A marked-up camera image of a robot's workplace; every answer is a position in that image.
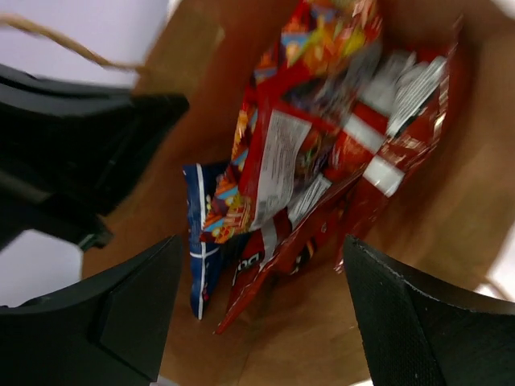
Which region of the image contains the bright red patterned snack bag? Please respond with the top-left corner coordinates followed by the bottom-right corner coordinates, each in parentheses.
top-left (200, 1), bottom-right (382, 244)

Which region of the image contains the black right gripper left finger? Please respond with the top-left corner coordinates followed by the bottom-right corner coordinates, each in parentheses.
top-left (1, 236), bottom-right (182, 385)

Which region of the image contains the dark red chip bag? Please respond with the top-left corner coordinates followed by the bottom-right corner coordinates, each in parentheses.
top-left (335, 31), bottom-right (457, 273)
top-left (215, 173), bottom-right (360, 335)

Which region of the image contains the blue snack bag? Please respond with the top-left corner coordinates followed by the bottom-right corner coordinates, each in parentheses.
top-left (181, 161), bottom-right (250, 321)

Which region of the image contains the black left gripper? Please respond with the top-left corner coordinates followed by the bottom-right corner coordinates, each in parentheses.
top-left (1, 66), bottom-right (189, 250)

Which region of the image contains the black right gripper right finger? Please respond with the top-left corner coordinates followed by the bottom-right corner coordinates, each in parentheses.
top-left (343, 236), bottom-right (514, 385)

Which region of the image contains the red paper bag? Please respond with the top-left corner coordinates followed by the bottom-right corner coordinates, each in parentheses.
top-left (83, 1), bottom-right (514, 385)

